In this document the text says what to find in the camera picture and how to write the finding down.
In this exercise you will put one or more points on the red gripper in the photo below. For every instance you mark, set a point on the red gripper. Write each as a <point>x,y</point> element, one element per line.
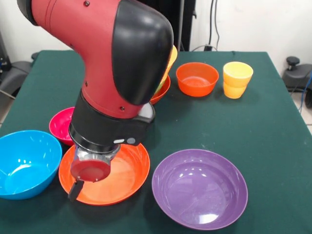
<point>90,170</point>

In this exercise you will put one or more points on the large red bowl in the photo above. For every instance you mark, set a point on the large red bowl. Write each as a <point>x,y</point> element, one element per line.
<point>162,93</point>
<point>122,180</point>

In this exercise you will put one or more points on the large orange bowl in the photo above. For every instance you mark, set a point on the large orange bowl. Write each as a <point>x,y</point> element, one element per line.
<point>171,61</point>

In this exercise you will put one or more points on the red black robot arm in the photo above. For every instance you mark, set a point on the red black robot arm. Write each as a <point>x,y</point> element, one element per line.
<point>97,48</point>

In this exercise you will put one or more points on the blue bowl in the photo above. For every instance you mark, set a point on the blue bowl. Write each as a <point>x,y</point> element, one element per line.
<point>26,168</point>

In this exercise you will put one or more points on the pink bowl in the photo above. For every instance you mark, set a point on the pink bowl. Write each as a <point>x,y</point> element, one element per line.
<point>61,126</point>

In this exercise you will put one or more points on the purple bowl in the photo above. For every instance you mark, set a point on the purple bowl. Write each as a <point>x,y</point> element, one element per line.
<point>200,190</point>

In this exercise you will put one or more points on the black device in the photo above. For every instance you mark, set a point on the black device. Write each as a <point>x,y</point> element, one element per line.
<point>3,56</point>

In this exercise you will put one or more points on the dark green table cloth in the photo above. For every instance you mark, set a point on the dark green table cloth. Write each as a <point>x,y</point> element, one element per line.
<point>219,122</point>

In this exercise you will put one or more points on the small red bowl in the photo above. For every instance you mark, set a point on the small red bowl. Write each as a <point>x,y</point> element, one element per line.
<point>197,80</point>

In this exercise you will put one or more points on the yellow cup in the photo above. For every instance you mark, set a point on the yellow cup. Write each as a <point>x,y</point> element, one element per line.
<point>237,78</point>

